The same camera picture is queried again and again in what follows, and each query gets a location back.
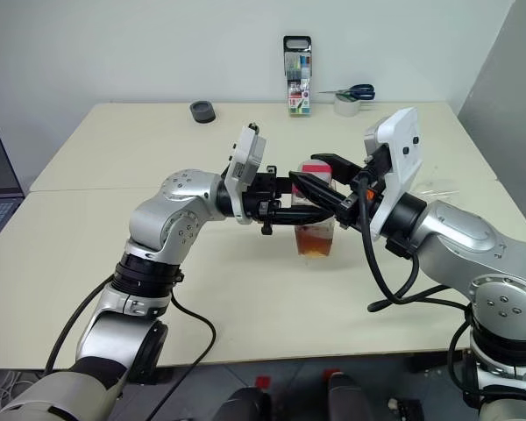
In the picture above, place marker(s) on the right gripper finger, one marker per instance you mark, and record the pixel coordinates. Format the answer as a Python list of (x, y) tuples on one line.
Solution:
[(317, 190), (339, 166)]

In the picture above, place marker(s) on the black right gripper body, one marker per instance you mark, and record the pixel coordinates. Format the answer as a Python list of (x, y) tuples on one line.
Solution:
[(379, 169)]

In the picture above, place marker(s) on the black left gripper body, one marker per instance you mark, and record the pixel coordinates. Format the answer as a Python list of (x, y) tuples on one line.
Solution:
[(263, 186)]

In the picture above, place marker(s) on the clear cup with pink lid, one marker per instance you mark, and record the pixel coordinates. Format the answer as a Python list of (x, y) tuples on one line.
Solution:
[(315, 243)]

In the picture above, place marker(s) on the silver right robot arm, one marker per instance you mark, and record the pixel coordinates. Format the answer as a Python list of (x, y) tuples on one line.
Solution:
[(460, 237)]

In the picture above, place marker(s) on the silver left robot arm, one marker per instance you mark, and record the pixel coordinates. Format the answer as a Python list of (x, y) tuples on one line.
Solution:
[(179, 210)]

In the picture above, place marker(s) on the white tape roll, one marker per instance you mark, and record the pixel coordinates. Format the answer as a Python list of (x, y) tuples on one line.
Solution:
[(346, 107)]

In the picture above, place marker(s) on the marker pen pack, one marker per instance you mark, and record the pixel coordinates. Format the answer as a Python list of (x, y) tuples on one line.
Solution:
[(299, 87)]

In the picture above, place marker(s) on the black round lid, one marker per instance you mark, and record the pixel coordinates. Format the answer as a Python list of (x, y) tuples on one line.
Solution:
[(203, 111)]

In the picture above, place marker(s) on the dark rounded shape red top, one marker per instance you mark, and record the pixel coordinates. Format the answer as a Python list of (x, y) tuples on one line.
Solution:
[(245, 405), (344, 399)]

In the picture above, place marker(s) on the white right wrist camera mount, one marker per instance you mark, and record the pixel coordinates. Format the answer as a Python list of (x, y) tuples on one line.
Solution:
[(399, 144)]

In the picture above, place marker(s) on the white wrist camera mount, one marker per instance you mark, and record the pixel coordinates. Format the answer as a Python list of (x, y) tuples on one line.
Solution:
[(244, 153), (399, 144)]

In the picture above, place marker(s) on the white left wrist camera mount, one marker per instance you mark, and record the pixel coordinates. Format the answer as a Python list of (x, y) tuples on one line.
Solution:
[(244, 153)]

